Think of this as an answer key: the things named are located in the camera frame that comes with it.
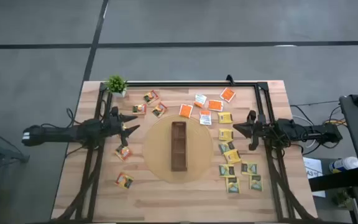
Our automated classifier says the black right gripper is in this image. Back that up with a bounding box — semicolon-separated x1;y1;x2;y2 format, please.
232;110;275;152

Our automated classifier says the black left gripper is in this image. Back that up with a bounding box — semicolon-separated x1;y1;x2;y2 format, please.
103;106;141;147

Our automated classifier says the green yellow tea bag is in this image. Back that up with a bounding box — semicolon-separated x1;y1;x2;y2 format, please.
218;141;235;155
218;164;236;178
225;177;241;194
249;174;264;192
241;161;259;175

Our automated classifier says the orange white tea bag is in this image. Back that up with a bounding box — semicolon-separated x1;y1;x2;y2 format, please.
199;110;213;126
219;87;236;103
193;93;208;109
208;99;224;113
178;103;194;119

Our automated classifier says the brown wooden tea box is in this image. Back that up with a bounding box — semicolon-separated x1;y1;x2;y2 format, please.
170;121;188;172

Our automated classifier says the round woven straw placemat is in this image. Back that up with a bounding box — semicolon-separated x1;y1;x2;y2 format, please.
142;114;214;184

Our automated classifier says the green plant in white pot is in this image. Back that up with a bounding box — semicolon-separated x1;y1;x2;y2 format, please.
104;74;129;98

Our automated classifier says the white paper sheet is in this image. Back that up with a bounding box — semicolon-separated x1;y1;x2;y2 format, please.
302;157;326;198

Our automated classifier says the white plastic bottle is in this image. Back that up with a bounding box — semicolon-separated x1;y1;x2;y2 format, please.
328;156;358;174

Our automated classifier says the white cable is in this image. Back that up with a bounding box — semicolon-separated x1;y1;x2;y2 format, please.
291;114;318;149

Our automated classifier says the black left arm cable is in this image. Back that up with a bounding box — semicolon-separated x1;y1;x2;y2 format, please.
65;107;85;127

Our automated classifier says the black metal table frame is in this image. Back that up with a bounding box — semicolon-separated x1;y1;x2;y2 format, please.
54;81;318;223

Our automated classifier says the black floor cable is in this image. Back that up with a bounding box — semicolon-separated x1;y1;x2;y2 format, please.
290;99;341;125

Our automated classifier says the yellow cable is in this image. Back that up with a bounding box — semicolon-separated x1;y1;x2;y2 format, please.
324;119;348;128

